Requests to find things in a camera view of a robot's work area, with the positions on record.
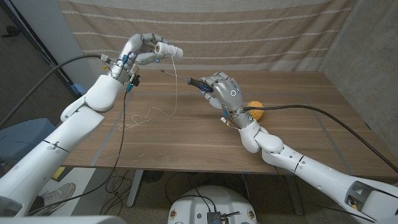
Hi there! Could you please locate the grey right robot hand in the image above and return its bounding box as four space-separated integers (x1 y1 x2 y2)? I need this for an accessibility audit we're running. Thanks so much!
200 71 254 129

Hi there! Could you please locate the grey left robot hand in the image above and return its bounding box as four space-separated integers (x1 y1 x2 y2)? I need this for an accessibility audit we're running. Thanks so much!
107 32 170 85

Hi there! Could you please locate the blue black handled screwdriver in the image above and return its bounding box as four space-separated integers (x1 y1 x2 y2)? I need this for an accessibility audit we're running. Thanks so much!
160 69 215 93

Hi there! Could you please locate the white string spool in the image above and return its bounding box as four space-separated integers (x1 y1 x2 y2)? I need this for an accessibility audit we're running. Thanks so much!
154 41 184 60

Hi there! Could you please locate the white string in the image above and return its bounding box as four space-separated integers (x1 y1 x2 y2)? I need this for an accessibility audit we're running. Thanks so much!
118 52 178 132

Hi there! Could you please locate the yellow bumpy stress ball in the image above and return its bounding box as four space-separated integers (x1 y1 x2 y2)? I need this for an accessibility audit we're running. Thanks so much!
247 100 264 121

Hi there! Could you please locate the beige striped backdrop cloth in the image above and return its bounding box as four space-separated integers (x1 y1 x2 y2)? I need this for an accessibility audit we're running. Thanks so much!
57 0 357 73

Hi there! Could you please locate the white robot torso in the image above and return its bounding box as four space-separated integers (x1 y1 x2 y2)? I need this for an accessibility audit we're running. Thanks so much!
167 185 258 224

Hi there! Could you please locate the grey table leg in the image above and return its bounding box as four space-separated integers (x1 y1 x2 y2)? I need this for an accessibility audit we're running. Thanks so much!
126 169 146 208
284 175 305 216

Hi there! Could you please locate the yellow floor object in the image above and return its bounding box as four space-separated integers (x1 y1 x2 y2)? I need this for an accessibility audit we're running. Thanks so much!
51 167 67 181

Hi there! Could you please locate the blue padded seat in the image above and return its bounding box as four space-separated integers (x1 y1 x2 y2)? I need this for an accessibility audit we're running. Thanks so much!
0 118 57 174

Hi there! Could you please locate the pale sneaker shoe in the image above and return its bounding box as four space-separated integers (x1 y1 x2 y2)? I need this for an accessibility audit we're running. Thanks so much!
39 182 76 215

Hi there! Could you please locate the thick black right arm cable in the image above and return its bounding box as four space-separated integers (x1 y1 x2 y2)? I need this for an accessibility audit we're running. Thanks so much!
243 104 398 174

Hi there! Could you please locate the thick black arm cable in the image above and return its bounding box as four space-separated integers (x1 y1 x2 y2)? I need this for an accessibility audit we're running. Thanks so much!
0 54 105 128
243 104 398 174

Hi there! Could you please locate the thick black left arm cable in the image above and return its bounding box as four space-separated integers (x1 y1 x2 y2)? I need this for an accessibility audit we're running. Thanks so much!
0 54 105 128

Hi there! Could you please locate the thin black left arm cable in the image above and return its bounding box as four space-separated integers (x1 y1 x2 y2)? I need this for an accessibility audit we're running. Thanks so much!
27 89 129 216

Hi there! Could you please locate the black door frame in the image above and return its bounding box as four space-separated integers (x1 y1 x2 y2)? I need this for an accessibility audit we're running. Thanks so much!
0 0 78 100

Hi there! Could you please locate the black torso cable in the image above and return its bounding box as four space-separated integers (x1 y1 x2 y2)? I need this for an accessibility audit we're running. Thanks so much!
164 171 218 213

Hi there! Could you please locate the black door handle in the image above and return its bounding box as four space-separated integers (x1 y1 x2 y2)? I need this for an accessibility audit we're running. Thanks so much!
1 26 22 39

